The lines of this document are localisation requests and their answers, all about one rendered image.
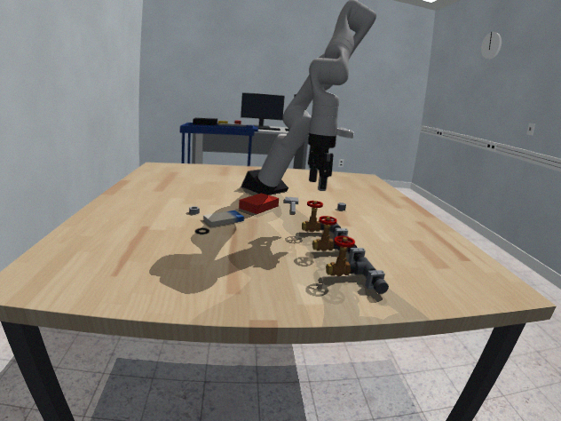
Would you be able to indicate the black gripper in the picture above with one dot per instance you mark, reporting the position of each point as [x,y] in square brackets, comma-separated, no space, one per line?
[320,145]

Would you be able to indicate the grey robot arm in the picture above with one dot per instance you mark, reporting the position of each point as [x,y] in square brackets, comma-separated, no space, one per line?
[323,73]

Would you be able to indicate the grey flat bar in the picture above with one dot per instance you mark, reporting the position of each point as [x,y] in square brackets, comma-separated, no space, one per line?
[293,201]

